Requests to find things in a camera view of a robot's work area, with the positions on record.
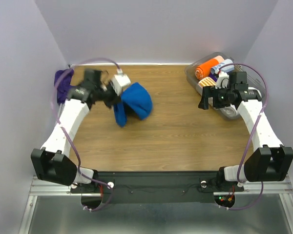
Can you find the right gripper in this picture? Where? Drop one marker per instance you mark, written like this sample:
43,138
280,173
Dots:
210,91

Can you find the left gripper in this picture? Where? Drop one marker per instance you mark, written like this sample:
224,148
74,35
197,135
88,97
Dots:
115,99

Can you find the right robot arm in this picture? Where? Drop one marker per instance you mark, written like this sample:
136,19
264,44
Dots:
270,160

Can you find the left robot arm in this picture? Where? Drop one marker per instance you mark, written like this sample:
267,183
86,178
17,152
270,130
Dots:
51,162

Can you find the orange striped rolled towel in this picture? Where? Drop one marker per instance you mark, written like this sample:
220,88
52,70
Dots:
208,81

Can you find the light blue patterned rolled towel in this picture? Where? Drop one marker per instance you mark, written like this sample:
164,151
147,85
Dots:
225,66

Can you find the purple towel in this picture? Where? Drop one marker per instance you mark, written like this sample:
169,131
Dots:
64,87

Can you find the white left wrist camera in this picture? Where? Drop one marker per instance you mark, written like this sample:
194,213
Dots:
120,81

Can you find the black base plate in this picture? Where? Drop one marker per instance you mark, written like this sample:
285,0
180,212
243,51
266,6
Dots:
164,187

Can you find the aluminium frame rail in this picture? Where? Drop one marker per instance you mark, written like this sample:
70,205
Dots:
41,188

